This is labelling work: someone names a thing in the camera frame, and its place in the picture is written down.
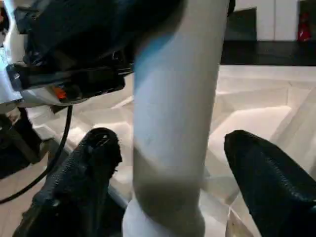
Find white sideboard cabinet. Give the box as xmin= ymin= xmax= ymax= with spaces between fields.
xmin=225 ymin=0 xmax=316 ymax=42

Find white plastic table leg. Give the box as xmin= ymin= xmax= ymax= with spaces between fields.
xmin=121 ymin=0 xmax=231 ymax=237

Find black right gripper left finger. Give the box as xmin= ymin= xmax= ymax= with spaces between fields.
xmin=12 ymin=127 xmax=123 ymax=237

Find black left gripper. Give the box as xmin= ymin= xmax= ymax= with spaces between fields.
xmin=6 ymin=0 xmax=184 ymax=105

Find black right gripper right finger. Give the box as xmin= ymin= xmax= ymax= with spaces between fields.
xmin=224 ymin=130 xmax=316 ymax=237

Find white plastic table top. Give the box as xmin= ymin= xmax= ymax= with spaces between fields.
xmin=27 ymin=63 xmax=316 ymax=237

